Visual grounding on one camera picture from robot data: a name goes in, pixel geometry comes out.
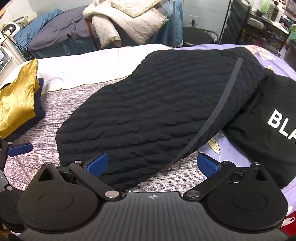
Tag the navy folded cloth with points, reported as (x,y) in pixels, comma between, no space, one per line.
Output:
(39,109)

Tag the pile of clothes and bedding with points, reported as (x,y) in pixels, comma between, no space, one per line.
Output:
(57,30)

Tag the white wall socket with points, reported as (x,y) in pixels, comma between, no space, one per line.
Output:
(194,20)

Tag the black printed sweatshirt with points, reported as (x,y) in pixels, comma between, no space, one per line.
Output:
(254,148)

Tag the golden satin cloth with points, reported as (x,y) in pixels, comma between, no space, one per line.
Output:
(16,102)

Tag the black metal shelf rack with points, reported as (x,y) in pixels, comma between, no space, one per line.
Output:
(233,23)

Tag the white round appliance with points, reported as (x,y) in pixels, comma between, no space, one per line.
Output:
(8,30)

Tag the dark glass bottle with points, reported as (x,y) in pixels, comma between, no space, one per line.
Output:
(276,10)

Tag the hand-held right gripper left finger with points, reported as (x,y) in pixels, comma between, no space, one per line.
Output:
(97,165)

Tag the white microwave oven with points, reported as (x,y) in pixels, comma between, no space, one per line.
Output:
(4,56)

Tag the mottled purple grey blanket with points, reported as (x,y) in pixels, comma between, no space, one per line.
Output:
(57,104)

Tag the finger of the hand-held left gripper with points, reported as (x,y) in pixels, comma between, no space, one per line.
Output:
(19,148)

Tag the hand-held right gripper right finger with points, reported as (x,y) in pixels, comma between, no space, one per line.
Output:
(208,165)

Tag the white bed sheet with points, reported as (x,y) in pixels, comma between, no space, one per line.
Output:
(92,62)

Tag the black round stool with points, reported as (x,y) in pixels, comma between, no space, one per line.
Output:
(196,36)

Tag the blue hanging cloth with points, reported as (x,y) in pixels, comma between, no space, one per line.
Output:
(175,20)

